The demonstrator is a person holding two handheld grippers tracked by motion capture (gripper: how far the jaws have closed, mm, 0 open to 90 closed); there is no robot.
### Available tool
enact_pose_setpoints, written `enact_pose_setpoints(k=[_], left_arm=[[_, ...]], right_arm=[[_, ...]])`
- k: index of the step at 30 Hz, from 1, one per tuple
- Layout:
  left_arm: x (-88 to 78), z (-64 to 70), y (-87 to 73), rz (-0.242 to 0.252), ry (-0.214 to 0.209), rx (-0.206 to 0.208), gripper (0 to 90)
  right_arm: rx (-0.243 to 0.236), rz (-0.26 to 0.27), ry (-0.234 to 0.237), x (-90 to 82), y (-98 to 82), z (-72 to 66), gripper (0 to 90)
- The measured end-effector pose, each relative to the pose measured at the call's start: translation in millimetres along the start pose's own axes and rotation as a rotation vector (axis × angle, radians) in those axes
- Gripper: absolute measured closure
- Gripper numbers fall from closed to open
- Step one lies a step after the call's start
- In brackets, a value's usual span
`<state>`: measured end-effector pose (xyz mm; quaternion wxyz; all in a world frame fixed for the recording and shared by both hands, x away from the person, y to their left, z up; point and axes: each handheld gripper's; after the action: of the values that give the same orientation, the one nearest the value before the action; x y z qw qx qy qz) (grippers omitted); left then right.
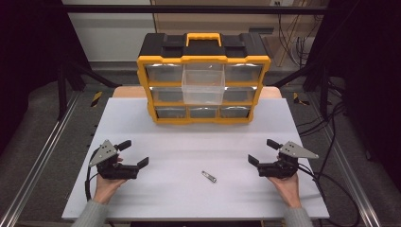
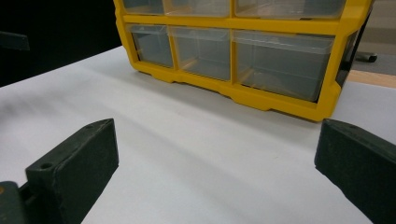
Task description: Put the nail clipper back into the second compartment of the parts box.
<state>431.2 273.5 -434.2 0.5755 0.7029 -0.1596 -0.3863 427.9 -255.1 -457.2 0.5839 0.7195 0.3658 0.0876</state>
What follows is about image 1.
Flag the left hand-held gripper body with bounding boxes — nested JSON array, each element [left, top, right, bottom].
[[89, 139, 140, 181]]

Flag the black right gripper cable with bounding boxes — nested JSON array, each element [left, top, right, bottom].
[[297, 163, 361, 227]]

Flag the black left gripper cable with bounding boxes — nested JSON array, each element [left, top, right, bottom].
[[83, 148, 100, 202]]

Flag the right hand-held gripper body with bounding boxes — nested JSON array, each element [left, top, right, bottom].
[[257, 141, 320, 180]]

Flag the black horizontal frame bar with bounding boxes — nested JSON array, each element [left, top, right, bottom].
[[61, 4, 329, 15]]

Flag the set of closed clear drawers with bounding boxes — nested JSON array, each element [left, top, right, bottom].
[[145, 63, 264, 119]]

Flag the yellow black tape marker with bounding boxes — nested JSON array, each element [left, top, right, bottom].
[[90, 91, 104, 108], [292, 92, 310, 107]]

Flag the wooden table under white board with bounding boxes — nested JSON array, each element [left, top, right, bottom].
[[112, 85, 283, 99]]

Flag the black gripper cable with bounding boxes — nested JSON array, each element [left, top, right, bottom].
[[83, 148, 100, 202], [297, 163, 361, 227]]

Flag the hanging black wall cables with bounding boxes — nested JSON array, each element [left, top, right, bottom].
[[276, 12, 324, 69]]

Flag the person's right hand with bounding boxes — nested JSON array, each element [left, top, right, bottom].
[[268, 172, 303, 209]]

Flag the black floor cables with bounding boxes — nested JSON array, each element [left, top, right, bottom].
[[297, 99, 348, 137]]

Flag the yellow black drawer cabinet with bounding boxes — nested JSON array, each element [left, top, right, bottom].
[[136, 32, 271, 125]]

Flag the silver nail clipper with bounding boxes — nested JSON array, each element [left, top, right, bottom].
[[200, 170, 218, 183]]

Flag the aluminium floor rail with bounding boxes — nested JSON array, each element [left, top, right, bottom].
[[306, 94, 383, 227], [0, 91, 81, 227]]

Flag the clear plastic drawer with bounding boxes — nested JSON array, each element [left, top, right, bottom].
[[181, 62, 226, 106]]

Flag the black frame strut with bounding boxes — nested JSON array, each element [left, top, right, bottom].
[[271, 60, 331, 121], [57, 59, 123, 121]]

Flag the person's left hand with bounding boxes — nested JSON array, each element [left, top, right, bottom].
[[93, 174, 128, 204]]

